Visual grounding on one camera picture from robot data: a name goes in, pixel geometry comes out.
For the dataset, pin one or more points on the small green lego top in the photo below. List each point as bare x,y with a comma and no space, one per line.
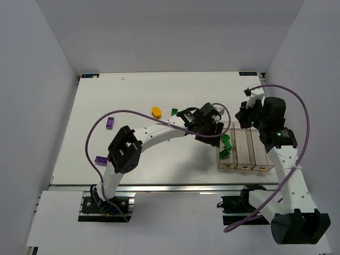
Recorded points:
174,111

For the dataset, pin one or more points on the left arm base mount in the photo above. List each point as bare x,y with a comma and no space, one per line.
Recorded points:
90,212

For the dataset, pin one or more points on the middle clear container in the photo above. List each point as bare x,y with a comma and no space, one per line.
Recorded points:
244,148

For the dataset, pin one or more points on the left clear container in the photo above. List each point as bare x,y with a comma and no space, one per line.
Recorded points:
231,161

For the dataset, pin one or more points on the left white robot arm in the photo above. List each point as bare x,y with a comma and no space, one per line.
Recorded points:
127,146

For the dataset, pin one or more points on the purple lego brick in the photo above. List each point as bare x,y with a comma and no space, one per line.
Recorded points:
102,161
110,123

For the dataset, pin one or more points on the green lego brick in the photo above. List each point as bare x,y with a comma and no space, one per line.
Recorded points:
228,146
225,138
224,154

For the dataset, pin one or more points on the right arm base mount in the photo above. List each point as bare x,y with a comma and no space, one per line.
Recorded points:
233,209

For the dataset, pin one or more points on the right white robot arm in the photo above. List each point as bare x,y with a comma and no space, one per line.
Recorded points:
296,219

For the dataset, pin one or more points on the orange oval lego piece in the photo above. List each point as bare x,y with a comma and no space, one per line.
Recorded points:
156,113

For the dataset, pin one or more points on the blue table label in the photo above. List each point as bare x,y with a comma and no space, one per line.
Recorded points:
247,73
90,75

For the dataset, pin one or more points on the left blue table label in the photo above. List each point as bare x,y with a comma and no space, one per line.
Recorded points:
90,75

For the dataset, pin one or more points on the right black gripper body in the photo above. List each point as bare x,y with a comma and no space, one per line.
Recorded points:
245,117

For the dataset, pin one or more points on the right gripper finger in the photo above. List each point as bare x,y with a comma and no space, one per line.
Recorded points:
243,107
242,119

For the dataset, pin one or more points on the clear container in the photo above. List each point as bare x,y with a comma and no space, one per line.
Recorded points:
244,148
231,161
262,161

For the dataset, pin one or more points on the right clear container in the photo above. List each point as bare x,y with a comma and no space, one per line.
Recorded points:
262,161

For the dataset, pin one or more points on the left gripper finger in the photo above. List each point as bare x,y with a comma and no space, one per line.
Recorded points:
209,141
218,132

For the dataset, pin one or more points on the aluminium table rail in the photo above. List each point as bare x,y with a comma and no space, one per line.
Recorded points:
155,188

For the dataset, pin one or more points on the right blue table label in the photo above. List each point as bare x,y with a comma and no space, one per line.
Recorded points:
247,73

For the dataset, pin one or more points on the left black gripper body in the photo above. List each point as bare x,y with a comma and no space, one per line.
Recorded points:
211,132

